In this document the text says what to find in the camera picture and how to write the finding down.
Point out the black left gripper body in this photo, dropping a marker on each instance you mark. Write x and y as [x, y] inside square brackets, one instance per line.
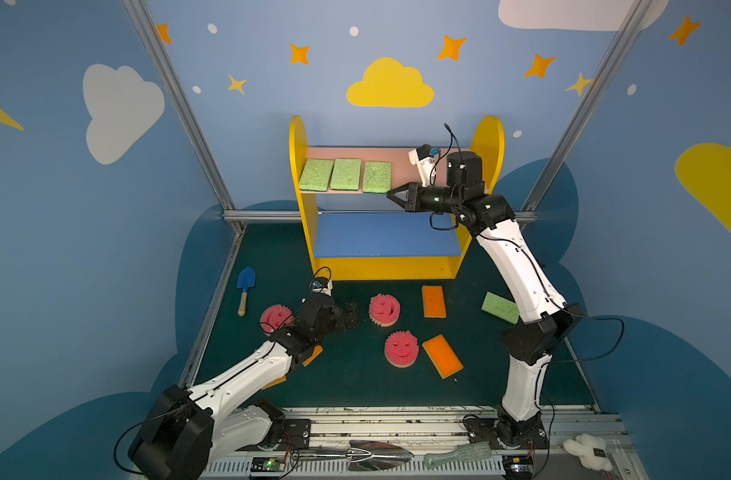
[341, 315]

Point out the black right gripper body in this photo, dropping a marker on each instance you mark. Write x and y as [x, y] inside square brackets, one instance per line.
[416, 197]

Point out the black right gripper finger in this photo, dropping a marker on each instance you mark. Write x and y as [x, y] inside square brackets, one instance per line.
[398, 190]
[399, 199]

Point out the green sponge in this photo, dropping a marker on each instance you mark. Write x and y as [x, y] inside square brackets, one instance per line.
[316, 174]
[501, 308]
[345, 174]
[376, 177]

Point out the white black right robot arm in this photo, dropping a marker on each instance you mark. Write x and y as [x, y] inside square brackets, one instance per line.
[545, 317]

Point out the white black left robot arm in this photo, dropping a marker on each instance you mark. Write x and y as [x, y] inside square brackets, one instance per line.
[186, 429]

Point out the yellow shelf with coloured boards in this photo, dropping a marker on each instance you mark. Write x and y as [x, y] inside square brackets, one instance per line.
[392, 244]

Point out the orange sponge near shelf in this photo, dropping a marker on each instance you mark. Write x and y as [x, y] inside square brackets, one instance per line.
[433, 302]

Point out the orange sponge tilted left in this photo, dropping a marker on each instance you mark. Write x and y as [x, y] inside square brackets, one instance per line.
[315, 352]

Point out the pink smiley sponge left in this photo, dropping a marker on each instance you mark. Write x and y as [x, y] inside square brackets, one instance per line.
[275, 317]

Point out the pink smiley sponge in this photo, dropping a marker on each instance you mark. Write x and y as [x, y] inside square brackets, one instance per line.
[384, 310]
[275, 317]
[401, 349]

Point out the pink smiley sponge centre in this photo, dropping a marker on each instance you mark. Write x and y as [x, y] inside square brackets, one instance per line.
[384, 310]

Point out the orange sponge front left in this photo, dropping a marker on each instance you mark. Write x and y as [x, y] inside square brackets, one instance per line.
[275, 382]

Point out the blue toy shovel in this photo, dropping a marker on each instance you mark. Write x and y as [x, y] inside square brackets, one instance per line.
[245, 281]

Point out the pink smiley sponge front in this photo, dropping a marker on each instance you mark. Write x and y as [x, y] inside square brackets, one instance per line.
[401, 349]

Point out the orange sponge front centre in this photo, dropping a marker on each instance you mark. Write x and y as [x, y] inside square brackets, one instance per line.
[442, 356]

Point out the green sponge by extinguisher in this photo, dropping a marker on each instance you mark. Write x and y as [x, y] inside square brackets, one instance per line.
[501, 308]

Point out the silver metal trowel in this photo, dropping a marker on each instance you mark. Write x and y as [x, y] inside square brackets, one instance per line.
[362, 455]

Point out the left green circuit board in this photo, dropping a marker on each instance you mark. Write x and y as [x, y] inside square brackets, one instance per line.
[266, 467]

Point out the green circuit board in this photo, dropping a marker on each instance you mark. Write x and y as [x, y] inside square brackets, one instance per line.
[518, 468]
[266, 467]

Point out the pale green brush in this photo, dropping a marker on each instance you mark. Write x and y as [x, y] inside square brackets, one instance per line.
[471, 452]

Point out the right green circuit board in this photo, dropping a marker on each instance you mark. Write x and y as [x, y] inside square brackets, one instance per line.
[518, 468]

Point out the white plush toy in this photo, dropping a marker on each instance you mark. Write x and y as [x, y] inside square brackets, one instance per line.
[591, 451]

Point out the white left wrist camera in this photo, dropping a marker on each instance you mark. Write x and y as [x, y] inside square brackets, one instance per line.
[321, 285]

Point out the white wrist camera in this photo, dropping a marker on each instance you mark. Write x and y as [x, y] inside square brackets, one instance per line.
[425, 158]
[321, 285]

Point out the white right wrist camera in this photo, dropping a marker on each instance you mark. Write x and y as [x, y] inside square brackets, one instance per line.
[425, 158]

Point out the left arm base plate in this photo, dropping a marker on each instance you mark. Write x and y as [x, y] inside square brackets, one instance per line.
[295, 433]

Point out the aluminium rail base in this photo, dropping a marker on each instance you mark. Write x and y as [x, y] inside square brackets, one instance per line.
[438, 429]

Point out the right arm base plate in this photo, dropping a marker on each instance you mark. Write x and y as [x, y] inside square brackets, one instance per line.
[504, 433]

